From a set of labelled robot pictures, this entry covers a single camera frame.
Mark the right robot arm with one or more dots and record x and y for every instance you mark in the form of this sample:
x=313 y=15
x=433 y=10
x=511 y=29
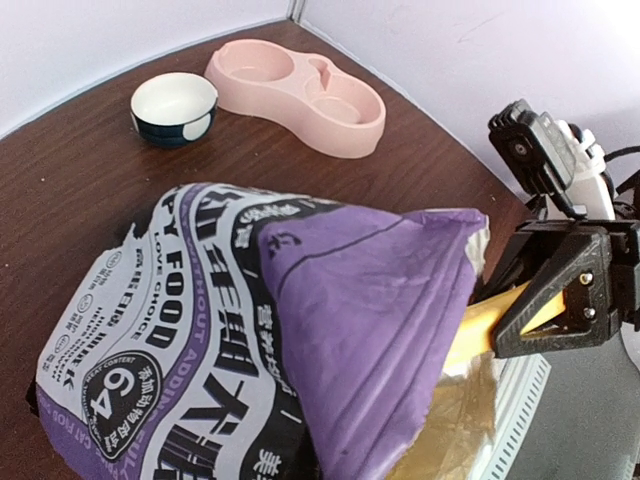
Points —
x=625 y=200

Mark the right aluminium corner post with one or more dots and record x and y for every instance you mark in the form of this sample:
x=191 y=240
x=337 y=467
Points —
x=295 y=10

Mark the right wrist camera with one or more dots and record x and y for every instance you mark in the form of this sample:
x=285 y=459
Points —
x=555 y=161

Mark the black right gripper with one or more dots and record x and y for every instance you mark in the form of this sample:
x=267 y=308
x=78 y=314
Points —
x=578 y=290

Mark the pink double pet feeder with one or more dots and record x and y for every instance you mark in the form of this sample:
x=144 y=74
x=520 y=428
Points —
x=326 y=108

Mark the black and white ceramic bowl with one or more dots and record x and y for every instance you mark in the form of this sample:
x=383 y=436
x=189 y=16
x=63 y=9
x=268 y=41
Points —
x=174 y=109

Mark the yellow plastic scoop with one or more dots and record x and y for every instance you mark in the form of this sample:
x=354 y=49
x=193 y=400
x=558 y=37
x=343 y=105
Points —
x=473 y=337

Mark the purple pet food bag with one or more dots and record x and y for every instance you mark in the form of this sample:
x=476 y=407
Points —
x=242 y=322

